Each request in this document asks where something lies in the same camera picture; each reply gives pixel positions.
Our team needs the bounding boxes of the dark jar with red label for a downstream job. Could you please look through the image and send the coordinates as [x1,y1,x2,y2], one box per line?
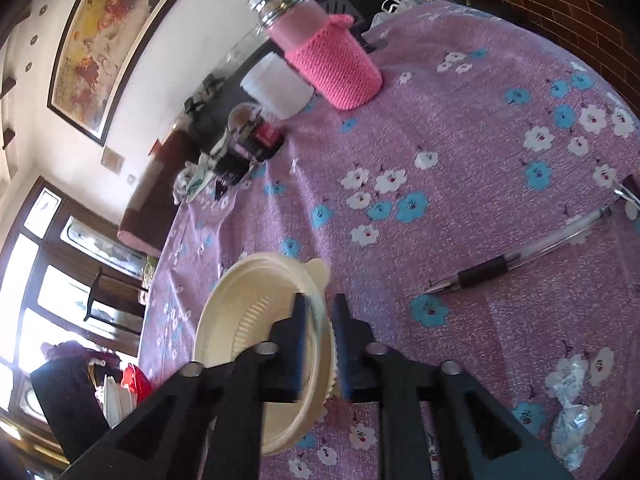
[227,102,287,162]

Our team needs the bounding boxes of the wrapped white candy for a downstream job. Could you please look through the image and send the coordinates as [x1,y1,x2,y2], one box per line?
[544,354,592,467]

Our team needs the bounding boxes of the framed wall painting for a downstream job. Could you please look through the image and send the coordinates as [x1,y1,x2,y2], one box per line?
[47,0,203,147]

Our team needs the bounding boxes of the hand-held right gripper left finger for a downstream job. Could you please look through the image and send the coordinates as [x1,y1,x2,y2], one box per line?
[67,292,313,480]

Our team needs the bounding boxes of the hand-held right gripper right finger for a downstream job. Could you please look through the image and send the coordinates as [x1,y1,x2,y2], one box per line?
[332,292,576,480]

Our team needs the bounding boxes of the black power adapter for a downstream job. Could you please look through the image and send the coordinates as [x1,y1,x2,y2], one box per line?
[210,147,253,186]

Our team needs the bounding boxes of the small ribbed cream bowl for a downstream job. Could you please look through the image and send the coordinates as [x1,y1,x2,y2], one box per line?
[232,292,343,406]

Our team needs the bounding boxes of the large cream bowl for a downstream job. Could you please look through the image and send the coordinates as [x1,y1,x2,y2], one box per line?
[192,251,333,456]

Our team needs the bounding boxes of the large white bowl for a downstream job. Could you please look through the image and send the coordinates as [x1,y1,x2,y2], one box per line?
[102,375,136,429]

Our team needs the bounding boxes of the purple-framed eyeglasses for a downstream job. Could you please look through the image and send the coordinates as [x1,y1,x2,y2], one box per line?
[612,175,640,221]

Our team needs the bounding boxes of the pink bottle with knitted sleeve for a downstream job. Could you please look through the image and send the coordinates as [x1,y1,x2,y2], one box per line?
[247,0,383,111]

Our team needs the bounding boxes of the brown armchair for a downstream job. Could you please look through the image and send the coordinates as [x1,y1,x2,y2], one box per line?
[117,130,201,257]

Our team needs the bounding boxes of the white gloves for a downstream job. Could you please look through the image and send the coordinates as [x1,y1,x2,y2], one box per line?
[172,155,217,206]

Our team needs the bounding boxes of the large red plate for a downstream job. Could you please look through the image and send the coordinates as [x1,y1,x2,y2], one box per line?
[120,364,152,407]

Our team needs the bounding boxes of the clear pen with black grip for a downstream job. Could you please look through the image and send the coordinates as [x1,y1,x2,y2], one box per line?
[422,205,613,296]

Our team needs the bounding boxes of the dark wooden chair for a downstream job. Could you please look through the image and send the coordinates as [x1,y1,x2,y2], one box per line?
[85,267,144,337]

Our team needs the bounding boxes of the white plastic jar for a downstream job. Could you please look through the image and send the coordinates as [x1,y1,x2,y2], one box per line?
[240,52,316,121]

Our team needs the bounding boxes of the brown brick-pattern wooden panel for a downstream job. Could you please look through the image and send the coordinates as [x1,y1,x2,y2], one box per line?
[445,0,640,106]

